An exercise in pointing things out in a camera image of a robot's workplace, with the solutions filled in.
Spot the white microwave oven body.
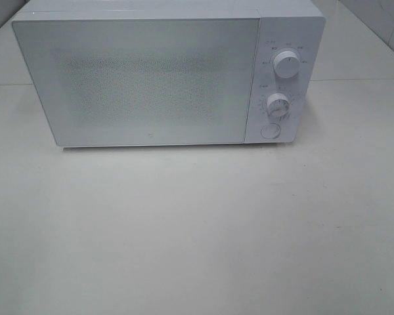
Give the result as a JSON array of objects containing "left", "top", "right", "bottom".
[{"left": 11, "top": 1, "right": 326, "bottom": 144}]

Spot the upper white power knob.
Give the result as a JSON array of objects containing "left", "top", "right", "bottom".
[{"left": 273, "top": 49, "right": 301, "bottom": 79}]

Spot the white microwave door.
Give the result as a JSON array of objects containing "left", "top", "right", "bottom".
[{"left": 12, "top": 18, "right": 259, "bottom": 147}]

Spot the round door release button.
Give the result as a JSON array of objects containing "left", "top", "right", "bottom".
[{"left": 260, "top": 123, "right": 280, "bottom": 139}]

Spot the white timer knob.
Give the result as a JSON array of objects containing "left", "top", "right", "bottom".
[{"left": 267, "top": 93, "right": 290, "bottom": 117}]

